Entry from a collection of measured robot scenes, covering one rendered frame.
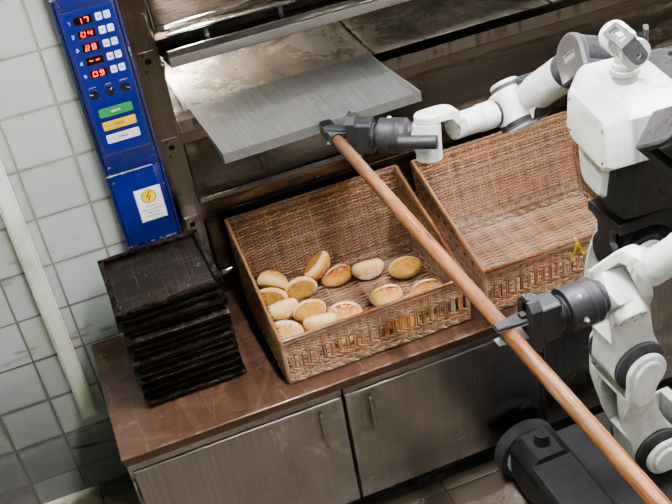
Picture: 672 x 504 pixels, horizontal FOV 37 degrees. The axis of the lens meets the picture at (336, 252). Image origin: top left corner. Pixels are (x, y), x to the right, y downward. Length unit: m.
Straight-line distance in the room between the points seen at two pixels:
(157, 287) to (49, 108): 0.54
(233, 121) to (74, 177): 0.46
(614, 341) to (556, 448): 0.56
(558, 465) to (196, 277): 1.16
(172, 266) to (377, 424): 0.73
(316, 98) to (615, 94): 0.92
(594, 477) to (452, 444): 0.42
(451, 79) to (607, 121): 1.00
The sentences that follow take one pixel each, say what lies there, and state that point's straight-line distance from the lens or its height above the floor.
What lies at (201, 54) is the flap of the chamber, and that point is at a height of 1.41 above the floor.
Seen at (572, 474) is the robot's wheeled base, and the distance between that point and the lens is 2.98.
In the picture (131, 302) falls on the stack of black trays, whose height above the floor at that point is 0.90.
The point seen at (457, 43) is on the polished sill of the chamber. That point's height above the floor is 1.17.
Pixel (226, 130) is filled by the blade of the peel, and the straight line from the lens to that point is 2.71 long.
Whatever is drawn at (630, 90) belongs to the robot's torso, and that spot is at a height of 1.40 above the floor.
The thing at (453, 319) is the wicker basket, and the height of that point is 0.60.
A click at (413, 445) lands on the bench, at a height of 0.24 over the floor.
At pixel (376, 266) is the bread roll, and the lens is 3.01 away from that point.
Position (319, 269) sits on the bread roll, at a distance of 2.99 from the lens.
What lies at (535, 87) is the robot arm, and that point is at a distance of 2.54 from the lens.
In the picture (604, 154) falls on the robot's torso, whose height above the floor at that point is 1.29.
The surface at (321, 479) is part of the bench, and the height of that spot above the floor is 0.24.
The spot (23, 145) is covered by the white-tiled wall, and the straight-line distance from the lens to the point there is 2.78.
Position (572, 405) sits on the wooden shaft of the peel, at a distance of 1.73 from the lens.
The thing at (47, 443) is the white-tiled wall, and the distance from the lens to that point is 3.35.
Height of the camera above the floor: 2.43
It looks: 35 degrees down
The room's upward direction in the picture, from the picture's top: 10 degrees counter-clockwise
